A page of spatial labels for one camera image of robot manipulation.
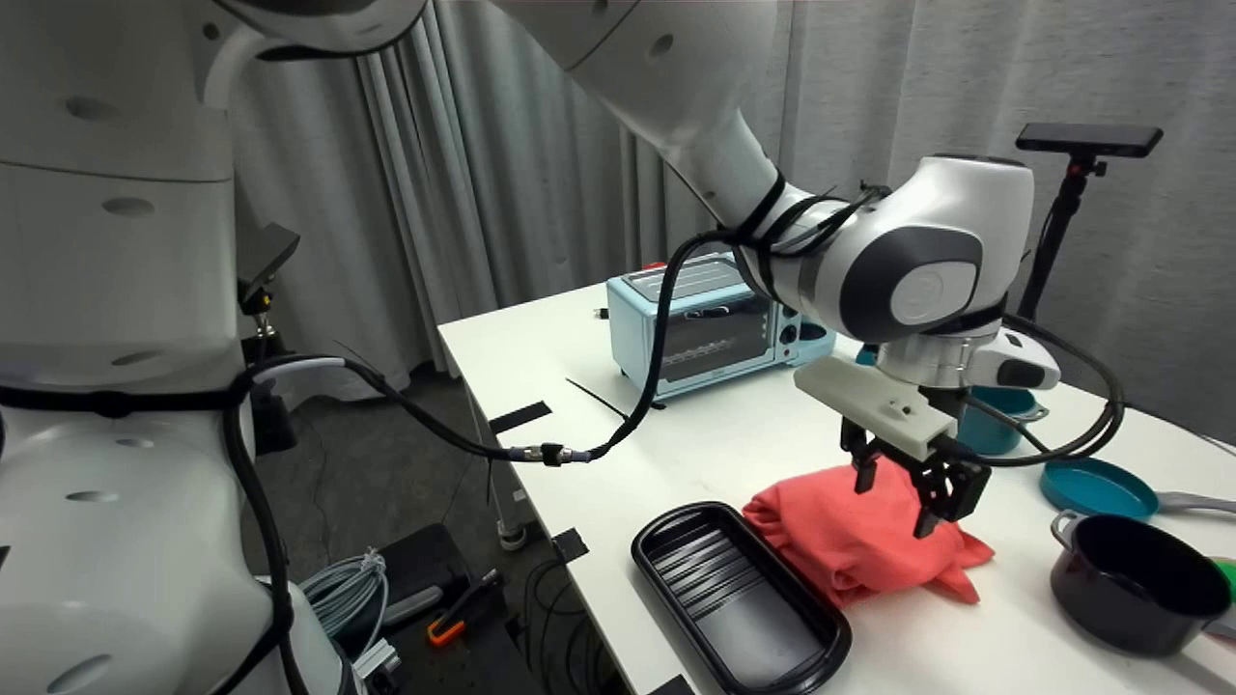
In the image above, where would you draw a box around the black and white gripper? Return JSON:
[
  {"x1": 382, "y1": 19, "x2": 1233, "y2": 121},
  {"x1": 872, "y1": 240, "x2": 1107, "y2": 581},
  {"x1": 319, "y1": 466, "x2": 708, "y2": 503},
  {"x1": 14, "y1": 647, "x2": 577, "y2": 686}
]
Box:
[{"x1": 792, "y1": 355, "x2": 997, "y2": 541}]

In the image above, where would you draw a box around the black grill tray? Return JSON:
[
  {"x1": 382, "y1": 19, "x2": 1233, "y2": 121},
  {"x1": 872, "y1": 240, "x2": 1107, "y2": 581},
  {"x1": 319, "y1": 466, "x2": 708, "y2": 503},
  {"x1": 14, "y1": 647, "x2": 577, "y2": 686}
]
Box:
[{"x1": 631, "y1": 499, "x2": 855, "y2": 695}]

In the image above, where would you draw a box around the black tripod stand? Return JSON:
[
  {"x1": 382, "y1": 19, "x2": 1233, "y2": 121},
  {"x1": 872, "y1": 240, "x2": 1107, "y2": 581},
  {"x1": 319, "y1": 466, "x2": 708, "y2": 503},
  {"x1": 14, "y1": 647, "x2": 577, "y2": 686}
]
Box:
[{"x1": 1000, "y1": 150, "x2": 1112, "y2": 323}]

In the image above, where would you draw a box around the light blue toaster oven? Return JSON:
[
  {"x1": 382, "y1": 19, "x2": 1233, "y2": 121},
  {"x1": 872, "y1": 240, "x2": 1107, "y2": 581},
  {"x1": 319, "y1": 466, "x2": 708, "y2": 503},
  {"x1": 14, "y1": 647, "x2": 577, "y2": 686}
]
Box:
[{"x1": 603, "y1": 251, "x2": 842, "y2": 404}]

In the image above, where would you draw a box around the black tape strip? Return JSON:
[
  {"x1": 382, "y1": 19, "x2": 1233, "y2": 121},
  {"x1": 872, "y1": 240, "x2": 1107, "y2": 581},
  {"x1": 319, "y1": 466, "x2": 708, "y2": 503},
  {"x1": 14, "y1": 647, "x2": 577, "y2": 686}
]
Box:
[
  {"x1": 549, "y1": 525, "x2": 594, "y2": 565},
  {"x1": 485, "y1": 396, "x2": 556, "y2": 435}
]

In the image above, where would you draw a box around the teal toy frying pan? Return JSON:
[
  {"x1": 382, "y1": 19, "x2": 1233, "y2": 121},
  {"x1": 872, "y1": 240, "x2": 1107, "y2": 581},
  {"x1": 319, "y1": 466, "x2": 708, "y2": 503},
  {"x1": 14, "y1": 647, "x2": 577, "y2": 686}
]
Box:
[{"x1": 1038, "y1": 454, "x2": 1236, "y2": 525}]

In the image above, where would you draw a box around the teal toy pot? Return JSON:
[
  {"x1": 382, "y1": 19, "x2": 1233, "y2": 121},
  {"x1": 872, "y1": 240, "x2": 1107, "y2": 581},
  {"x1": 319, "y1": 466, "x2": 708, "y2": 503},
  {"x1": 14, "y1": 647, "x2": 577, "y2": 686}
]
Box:
[{"x1": 959, "y1": 382, "x2": 1051, "y2": 459}]

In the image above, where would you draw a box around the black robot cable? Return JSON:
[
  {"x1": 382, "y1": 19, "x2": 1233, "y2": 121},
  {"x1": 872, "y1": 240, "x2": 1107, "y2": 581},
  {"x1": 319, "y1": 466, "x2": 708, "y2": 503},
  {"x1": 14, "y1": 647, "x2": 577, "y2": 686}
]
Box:
[{"x1": 218, "y1": 177, "x2": 897, "y2": 695}]

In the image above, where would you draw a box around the black clamp bracket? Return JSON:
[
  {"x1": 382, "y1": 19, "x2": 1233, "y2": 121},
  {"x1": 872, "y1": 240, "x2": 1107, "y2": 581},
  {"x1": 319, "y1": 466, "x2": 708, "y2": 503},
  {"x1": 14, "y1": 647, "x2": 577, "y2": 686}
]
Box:
[{"x1": 234, "y1": 221, "x2": 305, "y2": 341}]

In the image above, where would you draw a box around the black floor box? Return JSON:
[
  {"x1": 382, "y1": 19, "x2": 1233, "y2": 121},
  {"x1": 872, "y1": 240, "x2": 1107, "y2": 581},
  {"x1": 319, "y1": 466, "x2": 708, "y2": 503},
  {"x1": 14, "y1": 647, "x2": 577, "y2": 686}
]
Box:
[{"x1": 382, "y1": 518, "x2": 476, "y2": 610}]

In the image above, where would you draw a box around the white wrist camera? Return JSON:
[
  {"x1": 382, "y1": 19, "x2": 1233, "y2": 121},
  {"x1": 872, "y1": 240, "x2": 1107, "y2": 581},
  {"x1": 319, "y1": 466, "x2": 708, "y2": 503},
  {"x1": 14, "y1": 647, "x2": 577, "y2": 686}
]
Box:
[{"x1": 959, "y1": 323, "x2": 1065, "y2": 396}]

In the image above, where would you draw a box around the thin black camera cable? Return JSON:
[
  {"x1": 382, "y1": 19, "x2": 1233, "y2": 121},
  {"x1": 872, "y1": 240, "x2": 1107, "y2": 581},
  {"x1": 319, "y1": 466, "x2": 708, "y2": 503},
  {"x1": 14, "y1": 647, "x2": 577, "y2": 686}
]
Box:
[{"x1": 959, "y1": 311, "x2": 1132, "y2": 472}]

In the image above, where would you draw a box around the black toy pot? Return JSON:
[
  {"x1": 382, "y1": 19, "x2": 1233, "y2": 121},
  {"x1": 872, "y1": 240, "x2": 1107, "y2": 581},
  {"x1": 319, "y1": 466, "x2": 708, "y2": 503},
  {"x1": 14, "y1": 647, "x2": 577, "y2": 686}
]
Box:
[{"x1": 1047, "y1": 509, "x2": 1236, "y2": 661}]

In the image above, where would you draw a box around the red printed t-shirt cloth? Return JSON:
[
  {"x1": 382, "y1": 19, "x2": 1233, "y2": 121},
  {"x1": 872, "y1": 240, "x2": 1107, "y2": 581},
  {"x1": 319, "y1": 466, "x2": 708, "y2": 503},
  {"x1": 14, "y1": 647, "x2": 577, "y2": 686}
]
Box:
[{"x1": 742, "y1": 459, "x2": 997, "y2": 610}]

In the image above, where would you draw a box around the grey cable bundle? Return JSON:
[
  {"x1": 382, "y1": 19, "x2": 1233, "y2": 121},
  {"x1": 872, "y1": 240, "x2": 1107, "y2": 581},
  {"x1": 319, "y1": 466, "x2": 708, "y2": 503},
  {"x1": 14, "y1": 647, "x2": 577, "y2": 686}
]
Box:
[{"x1": 301, "y1": 547, "x2": 399, "y2": 686}]

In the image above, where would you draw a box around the orange handled tool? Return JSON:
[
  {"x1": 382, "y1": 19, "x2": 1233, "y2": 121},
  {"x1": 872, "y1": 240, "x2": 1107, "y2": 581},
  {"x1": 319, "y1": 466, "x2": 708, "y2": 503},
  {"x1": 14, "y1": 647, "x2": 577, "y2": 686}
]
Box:
[{"x1": 421, "y1": 565, "x2": 505, "y2": 647}]

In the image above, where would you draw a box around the black camera on tripod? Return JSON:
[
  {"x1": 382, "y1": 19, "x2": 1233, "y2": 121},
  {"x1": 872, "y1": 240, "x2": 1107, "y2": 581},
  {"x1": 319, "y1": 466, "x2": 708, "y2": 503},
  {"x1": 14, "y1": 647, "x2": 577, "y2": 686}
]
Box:
[{"x1": 1017, "y1": 121, "x2": 1169, "y2": 163}]

